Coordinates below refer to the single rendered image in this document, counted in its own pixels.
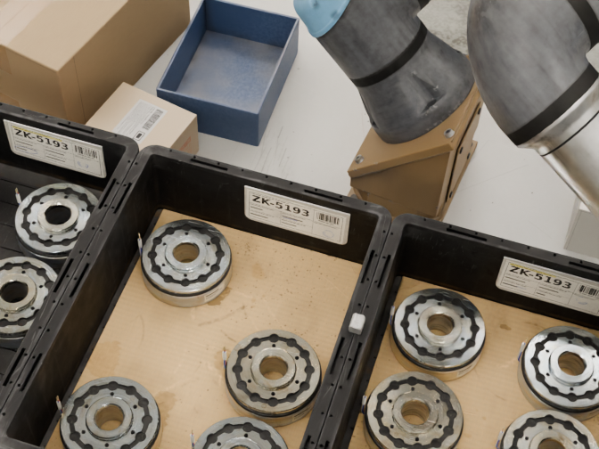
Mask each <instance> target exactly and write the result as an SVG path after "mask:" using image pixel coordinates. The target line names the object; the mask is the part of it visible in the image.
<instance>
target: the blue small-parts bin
mask: <svg viewBox="0 0 599 449"><path fill-rule="evenodd" d="M299 25H300V18H297V17H293V16H290V15H286V14H281V13H278V12H270V11H267V10H263V9H259V8H255V7H251V6H248V5H243V4H237V3H232V2H228V1H225V0H201V1H200V3H199V5H198V7H197V9H196V11H195V13H194V15H193V17H192V19H191V21H190V23H189V25H188V27H187V29H186V31H185V33H184V34H183V36H182V38H181V40H180V42H179V44H178V46H177V48H176V50H175V52H174V54H173V56H172V58H171V60H170V62H169V64H168V66H167V68H166V70H165V71H164V73H163V75H162V77H161V79H160V82H159V83H158V85H157V87H156V93H157V97H159V98H161V99H162V100H164V101H166V102H170V103H172V104H174V105H176V106H178V107H180V108H182V109H185V110H188V111H190V112H191V113H194V114H196V115H197V124H198V132H200V133H204V134H207V135H214V136H217V137H221V138H225V139H228V140H232V141H236V142H239V143H246V144H249V145H253V146H259V143H260V141H261V139H262V136H263V134H264V132H265V130H266V128H267V124H268V121H269V119H270V118H271V115H272V113H273V111H274V108H275V105H276V103H277V101H278V98H279V96H280V93H281V92H282V90H283V86H284V84H285V81H286V79H287V77H288V75H289V73H290V70H291V67H292V64H293V63H294V60H295V58H296V56H297V53H298V45H299Z"/></svg>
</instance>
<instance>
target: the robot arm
mask: <svg viewBox="0 0 599 449"><path fill-rule="evenodd" d="M429 2H430V0H293V6H294V10H295V12H296V13H297V14H298V15H299V17H300V19H301V20H302V21H303V23H304V24H305V25H306V27H307V29H308V33H309V34H310V35H311V36H312V37H315V38H316V40H317V41H318V42H319V43H320V44H321V46H322V47H323V48H324V49H325V51H326V52H328V53H329V55H330V56H331V57H332V58H333V60H334V61H335V62H336V63H337V64H338V66H339V67H340V68H341V70H342V71H343V72H344V73H345V74H346V76H347V77H348V78H349V79H350V81H351V82H352V83H353V84H354V85H355V87H356V88H357V90H358V92H359V94H360V97H361V100H362V102H363V104H364V107H365V111H366V113H367V115H368V117H369V120H370V123H371V126H372V128H373V130H374V131H375V132H376V133H377V135H378V136H380V138H381V139H382V140H383V141H384V142H385V143H391V144H398V143H406V142H409V141H412V140H414V139H416V138H418V137H420V136H422V135H425V134H426V133H428V132H430V131H431V130H432V129H433V128H435V127H437V126H438V125H439V124H441V123H442V122H443V121H444V120H446V119H447V118H448V117H449V116H450V115H451V114H452V113H454V112H455V110H456V109H457V108H458V107H459V106H460V105H461V104H462V103H463V101H464V100H465V98H466V97H467V96H468V94H469V92H470V91H471V90H472V87H473V85H474V82H476V86H477V87H478V90H479V92H480V96H481V98H482V100H483V101H484V103H485V105H486V107H487V109H488V112H489V114H490V115H491V117H492V118H493V119H494V120H495V121H496V123H497V125H498V126H499V127H500V129H501V130H502V131H503V132H504V133H505V134H506V135H507V137H508V138H509V139H510V140H511V141H512V142H513V143H514V144H515V146H516V147H517V148H522V149H533V150H535V151H536V152H537V153H538V154H539V155H540V156H541V158H542V159H543V160H544V161H545V162H546V163H547V164H548V165H549V166H550V168H551V169H552V170H553V171H554V172H555V173H556V174H557V175H558V176H559V177H560V178H561V179H562V180H563V181H564V182H565V183H566V184H567V186H568V187H569V188H570V189H571V190H572V191H573V192H574V193H575V195H576V196H577V197H578V198H579V199H580V200H581V201H582V202H583V203H584V205H585V206H586V207H587V208H588V209H589V210H590V211H591V212H592V214H593V215H594V216H595V217H596V218H597V219H598V220H599V72H598V71H597V70H596V69H595V68H594V67H593V66H592V64H591V63H590V62H589V61H588V59H587V57H586V54H587V53H588V52H589V51H590V50H591V49H592V48H593V47H594V46H595V45H597V44H598V43H599V0H471V2H470V6H469V11H468V17H467V46H468V54H469V59H470V60H468V58H467V57H466V56H465V55H464V54H463V53H462V52H460V51H459V50H457V49H453V48H452V47H451V46H450V45H448V44H447V43H445V42H444V41H443V40H441V39H440V38H439V37H437V36H435V35H434V34H432V33H431V32H430V31H429V30H428V29H427V28H426V27H425V25H424V24H423V22H422V21H421V20H420V18H419V17H418V16H417V13H418V12H419V11H421V9H422V8H424V7H425V6H426V5H427V4H428V3H429Z"/></svg>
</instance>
